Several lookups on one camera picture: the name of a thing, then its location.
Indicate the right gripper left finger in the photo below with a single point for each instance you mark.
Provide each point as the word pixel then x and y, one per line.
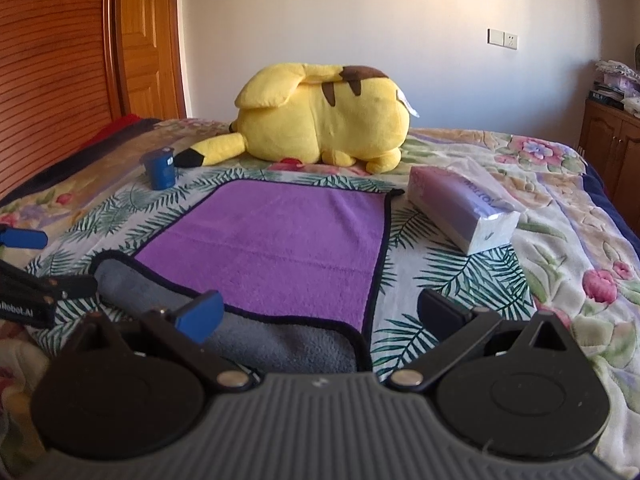
pixel 182 334

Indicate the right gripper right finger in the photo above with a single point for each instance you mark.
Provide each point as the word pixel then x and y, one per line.
pixel 461 334

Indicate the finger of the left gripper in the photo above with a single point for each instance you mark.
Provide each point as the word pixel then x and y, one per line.
pixel 63 286
pixel 22 238

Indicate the purple and grey towel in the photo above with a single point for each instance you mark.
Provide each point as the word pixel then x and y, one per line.
pixel 297 266

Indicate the pink tissue pack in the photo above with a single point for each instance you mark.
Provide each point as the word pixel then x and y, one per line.
pixel 466 203

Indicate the palm leaf print cloth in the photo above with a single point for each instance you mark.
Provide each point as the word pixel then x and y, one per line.
pixel 318 272

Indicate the red and dark blanket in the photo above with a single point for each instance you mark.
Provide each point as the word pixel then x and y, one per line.
pixel 110 137

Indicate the blue plastic cup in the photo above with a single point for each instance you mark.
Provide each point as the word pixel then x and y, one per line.
pixel 159 168

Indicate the wooden wardrobe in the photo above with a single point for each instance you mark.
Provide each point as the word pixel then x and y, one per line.
pixel 71 67

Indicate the yellow pikachu plush toy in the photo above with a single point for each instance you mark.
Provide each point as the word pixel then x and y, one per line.
pixel 336 114

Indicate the wooden side cabinet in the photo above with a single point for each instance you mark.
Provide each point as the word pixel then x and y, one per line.
pixel 610 144

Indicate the clutter pile on cabinet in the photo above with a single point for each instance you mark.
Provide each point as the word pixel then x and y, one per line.
pixel 616 85

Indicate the white wall switch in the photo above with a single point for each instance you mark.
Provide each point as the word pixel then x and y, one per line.
pixel 498 38

